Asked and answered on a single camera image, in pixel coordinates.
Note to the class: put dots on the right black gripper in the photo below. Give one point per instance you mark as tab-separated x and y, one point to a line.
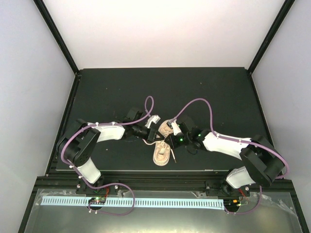
175	144

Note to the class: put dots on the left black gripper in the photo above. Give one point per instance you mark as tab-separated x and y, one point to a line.
151	134

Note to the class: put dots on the white shoelace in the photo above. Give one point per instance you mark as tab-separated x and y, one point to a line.
162	152

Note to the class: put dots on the white beige sneaker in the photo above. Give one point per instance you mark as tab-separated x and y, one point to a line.
164	129

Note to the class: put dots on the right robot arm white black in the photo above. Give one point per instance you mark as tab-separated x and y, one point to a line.
262	164

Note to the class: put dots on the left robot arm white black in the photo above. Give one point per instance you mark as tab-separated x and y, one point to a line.
80	140

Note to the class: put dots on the right small circuit board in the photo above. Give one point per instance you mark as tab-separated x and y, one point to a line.
235	203

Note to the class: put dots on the small circuit board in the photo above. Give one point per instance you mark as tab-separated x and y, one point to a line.
97	200
235	203

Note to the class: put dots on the left small circuit board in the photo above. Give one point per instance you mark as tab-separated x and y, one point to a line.
97	200

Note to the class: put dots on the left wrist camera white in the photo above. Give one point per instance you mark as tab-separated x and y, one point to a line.
154	119

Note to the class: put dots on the light blue slotted cable duct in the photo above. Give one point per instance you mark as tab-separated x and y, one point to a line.
137	202

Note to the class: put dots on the black front frame rail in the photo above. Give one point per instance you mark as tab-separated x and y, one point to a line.
209	182

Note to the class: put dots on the black aluminium frame right post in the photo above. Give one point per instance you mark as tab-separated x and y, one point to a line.
284	10

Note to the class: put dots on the black aluminium frame post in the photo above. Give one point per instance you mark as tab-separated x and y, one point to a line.
284	10
56	34

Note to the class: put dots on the black aluminium frame left post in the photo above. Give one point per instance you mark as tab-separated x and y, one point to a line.
56	34

